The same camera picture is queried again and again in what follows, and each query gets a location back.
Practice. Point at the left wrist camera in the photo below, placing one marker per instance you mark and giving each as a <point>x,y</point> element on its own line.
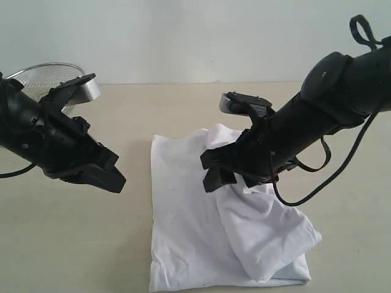
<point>82,89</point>

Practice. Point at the white t-shirt red print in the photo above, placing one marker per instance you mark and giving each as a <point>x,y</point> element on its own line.
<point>235,236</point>

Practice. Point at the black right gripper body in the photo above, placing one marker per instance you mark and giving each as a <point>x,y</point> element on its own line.
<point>260,154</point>

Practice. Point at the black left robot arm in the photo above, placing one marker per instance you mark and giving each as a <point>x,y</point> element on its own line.
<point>15,103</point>

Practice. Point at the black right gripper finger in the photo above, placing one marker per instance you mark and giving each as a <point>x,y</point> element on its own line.
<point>216,178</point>
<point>218,157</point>

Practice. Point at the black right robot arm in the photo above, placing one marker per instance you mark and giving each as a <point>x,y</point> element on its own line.
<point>339,93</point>

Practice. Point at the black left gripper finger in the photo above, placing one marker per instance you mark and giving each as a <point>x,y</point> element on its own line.
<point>105,158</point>
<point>106,178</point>

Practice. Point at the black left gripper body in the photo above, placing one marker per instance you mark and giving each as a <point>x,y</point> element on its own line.
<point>58,144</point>

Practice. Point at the metal mesh basket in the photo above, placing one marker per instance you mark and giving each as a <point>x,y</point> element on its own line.
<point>39,79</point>

